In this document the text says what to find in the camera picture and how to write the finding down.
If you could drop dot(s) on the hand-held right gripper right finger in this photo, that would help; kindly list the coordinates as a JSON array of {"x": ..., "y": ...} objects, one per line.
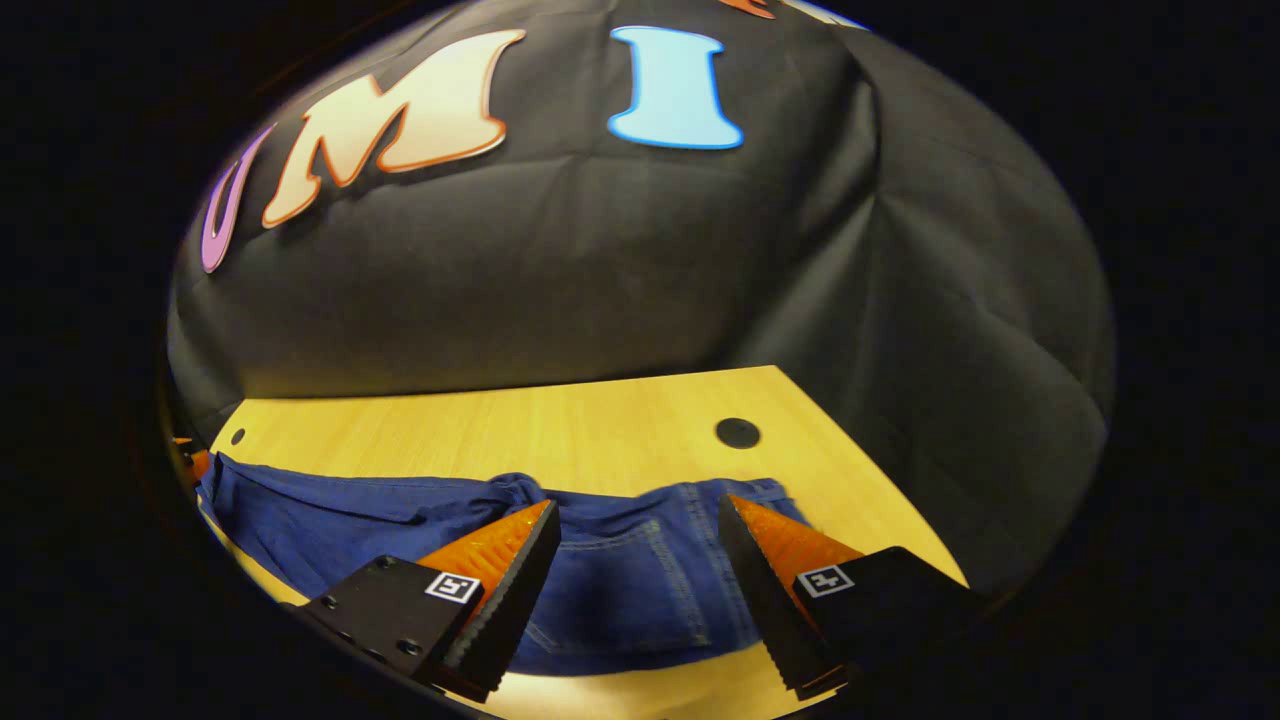
[{"x": 760, "y": 590}]

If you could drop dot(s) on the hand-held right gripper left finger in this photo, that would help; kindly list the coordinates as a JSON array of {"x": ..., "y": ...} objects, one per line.
[{"x": 515, "y": 590}]

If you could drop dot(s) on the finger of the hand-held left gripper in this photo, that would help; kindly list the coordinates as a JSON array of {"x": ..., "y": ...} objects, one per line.
[{"x": 192, "y": 458}]

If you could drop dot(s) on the blue denim jeans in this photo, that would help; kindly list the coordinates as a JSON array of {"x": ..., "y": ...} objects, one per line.
[{"x": 620, "y": 580}]

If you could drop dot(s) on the black backdrop cloth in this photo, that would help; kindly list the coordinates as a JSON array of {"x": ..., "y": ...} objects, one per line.
[{"x": 600, "y": 260}]

